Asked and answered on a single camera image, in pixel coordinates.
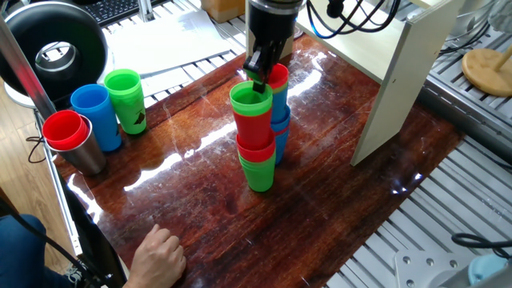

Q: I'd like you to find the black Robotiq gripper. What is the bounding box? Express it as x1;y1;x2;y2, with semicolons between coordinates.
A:
242;2;303;95

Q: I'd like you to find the green cup with black logo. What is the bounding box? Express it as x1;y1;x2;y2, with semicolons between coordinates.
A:
238;151;277;194

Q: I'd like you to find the light wooden shelf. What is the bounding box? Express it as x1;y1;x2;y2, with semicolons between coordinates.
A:
245;0;467;167

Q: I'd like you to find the person's bare hand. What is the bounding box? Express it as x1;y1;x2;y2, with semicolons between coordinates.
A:
123;223;187;288

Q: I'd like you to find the brown cardboard box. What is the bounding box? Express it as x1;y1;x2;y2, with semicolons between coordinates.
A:
199;0;246;24

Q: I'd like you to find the white paper sheet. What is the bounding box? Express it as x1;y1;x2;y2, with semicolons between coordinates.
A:
102;10;233;79

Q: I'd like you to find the silver metal pole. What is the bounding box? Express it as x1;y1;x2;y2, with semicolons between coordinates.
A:
138;0;155;23

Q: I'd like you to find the black keyboard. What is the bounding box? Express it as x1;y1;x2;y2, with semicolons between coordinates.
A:
82;0;169;27

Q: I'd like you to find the stainless steel cup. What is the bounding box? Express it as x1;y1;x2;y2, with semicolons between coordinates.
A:
47;114;108;177

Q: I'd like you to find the round wooden stand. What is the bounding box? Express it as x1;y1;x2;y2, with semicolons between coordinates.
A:
461;43;512;98

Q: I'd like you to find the aluminium frame post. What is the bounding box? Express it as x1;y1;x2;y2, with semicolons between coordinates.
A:
0;15;57;121

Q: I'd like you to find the black ring lamp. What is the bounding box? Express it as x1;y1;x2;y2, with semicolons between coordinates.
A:
0;1;109;110

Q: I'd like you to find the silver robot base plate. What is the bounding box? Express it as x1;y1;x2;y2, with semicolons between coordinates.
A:
394;247;477;288

